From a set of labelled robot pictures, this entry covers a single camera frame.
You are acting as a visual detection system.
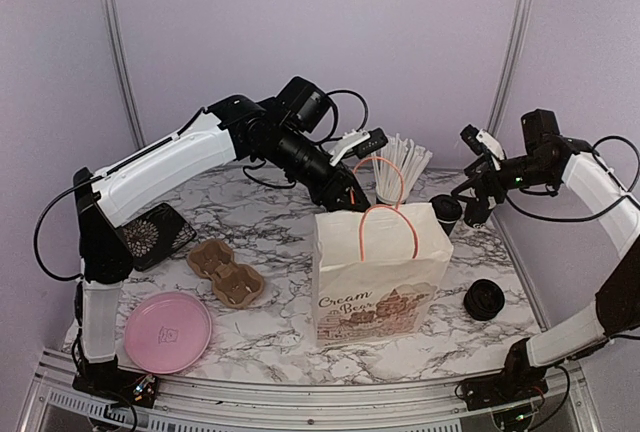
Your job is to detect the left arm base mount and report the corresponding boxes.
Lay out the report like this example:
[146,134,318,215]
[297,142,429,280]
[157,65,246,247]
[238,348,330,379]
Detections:
[72,359,159,409]

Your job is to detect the white paper takeout bag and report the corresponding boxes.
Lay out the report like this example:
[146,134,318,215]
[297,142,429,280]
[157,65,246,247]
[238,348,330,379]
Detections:
[312,202,453,347]

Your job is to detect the right aluminium frame post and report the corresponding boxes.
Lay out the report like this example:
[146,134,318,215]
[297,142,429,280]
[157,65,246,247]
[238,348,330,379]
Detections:
[483,0,533,138]

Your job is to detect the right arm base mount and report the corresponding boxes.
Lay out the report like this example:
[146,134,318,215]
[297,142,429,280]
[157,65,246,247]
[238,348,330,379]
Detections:
[455,339,548,411]

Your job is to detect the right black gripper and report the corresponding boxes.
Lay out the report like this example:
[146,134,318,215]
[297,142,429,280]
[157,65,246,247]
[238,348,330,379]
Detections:
[451,152,556,210]

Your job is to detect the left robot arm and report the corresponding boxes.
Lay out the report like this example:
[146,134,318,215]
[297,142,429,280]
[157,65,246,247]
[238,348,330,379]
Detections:
[68,77,374,397]

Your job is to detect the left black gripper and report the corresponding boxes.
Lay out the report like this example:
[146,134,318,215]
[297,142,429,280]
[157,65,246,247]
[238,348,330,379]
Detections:
[260,125,372,212]

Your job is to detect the brown cardboard cup carrier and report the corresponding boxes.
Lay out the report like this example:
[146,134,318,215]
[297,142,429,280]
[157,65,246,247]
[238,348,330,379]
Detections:
[187,239,265,309]

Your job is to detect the black floral patterned tray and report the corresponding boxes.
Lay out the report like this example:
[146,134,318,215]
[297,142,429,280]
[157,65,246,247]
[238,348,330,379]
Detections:
[119,202,197,272]

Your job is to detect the pink round plate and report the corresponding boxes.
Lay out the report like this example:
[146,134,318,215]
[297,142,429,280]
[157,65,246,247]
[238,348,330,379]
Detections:
[124,292,212,375]

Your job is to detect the stack of black cup lids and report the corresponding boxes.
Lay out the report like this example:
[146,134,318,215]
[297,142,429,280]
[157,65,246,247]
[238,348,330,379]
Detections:
[463,279,506,321]

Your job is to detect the front aluminium frame rail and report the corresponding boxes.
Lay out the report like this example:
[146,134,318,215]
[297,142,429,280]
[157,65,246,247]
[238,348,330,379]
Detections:
[19,351,601,432]

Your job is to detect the aluminium frame post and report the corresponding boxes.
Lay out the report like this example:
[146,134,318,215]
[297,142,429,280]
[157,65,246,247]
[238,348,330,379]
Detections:
[483,0,533,138]
[101,0,146,150]

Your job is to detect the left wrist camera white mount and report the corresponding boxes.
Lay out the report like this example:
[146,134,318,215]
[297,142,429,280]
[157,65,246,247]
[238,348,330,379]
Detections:
[329,128,388,167]

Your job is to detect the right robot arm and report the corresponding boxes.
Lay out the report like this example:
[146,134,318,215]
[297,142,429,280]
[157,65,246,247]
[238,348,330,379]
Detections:
[452,109,639,400]

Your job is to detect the left aluminium frame post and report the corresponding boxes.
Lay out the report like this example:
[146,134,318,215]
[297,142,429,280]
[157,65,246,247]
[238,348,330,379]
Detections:
[101,0,146,150]

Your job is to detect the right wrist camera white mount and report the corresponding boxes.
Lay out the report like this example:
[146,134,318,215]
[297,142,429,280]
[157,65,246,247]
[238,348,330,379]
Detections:
[460,124,506,171]

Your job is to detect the stack of paper coffee cups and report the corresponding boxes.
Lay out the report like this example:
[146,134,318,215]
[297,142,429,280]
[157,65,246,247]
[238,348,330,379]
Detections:
[463,198,494,228]

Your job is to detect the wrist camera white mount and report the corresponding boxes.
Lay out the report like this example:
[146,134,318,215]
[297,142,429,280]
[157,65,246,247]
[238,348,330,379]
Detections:
[460,124,506,171]
[329,128,388,167]

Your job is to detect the bundle of white paper straws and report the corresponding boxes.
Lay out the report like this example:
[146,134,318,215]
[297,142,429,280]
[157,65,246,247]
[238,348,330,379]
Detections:
[372,134,433,203]

